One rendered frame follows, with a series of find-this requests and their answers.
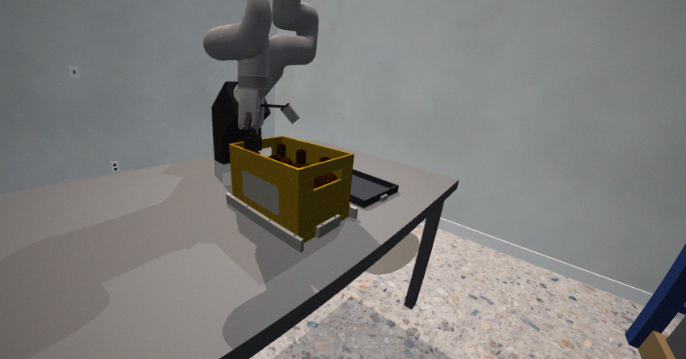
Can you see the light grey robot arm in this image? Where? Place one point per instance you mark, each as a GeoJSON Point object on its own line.
{"type": "Point", "coordinates": [266, 58]}

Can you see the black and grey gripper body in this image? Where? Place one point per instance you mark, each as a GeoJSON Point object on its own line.
{"type": "Point", "coordinates": [250, 99]}

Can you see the yellow translucent crate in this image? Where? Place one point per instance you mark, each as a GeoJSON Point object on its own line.
{"type": "Point", "coordinates": [286, 194]}

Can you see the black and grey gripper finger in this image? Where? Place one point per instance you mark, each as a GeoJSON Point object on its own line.
{"type": "Point", "coordinates": [250, 142]}
{"type": "Point", "coordinates": [259, 139]}

